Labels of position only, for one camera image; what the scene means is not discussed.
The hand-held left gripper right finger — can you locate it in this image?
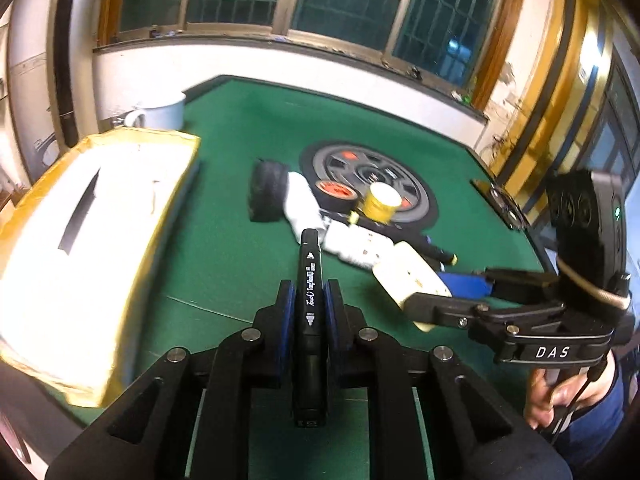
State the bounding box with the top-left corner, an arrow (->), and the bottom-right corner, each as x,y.
322,279 -> 573,480

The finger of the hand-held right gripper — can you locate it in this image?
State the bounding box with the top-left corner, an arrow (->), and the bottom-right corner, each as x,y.
436,266 -> 562,305
404,291 -> 501,332

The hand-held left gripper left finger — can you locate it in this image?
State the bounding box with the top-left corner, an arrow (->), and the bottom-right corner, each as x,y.
45,280 -> 298,480

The cream plug adapter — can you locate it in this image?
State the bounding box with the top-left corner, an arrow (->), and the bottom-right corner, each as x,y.
372,241 -> 451,333

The white plastic bottle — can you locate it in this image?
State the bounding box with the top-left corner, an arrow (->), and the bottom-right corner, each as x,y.
283,172 -> 331,246

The yellow storage box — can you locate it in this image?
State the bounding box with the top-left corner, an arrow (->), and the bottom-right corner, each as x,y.
0,127 -> 202,408

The person's right forearm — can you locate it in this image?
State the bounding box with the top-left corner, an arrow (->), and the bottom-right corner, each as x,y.
547,360 -> 632,480

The person's right hand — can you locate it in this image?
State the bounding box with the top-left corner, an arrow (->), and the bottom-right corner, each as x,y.
525,360 -> 619,431

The black marker with yellow caps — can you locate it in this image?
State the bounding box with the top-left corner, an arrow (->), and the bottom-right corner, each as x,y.
347,211 -> 459,267

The white power strip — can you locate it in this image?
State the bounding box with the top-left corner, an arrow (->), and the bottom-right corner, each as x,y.
320,220 -> 396,267

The yellow tape roll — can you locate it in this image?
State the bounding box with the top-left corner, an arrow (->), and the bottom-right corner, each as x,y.
361,181 -> 403,223

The black tape roll red core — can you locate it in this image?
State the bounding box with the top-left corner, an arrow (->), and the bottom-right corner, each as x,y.
315,179 -> 357,213

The round grey control panel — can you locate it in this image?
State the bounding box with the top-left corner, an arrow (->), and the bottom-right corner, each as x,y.
300,140 -> 441,228

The gold framed glass cabinet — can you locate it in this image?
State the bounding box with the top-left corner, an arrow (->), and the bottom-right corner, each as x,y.
492,0 -> 640,241

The black slender stick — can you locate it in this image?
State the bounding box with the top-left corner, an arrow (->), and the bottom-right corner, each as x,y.
57,166 -> 104,254

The white cup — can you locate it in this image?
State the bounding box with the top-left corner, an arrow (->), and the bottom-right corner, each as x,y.
122,91 -> 187,133

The white tower air conditioner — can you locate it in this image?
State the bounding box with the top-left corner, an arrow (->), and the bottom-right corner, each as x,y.
10,0 -> 101,171

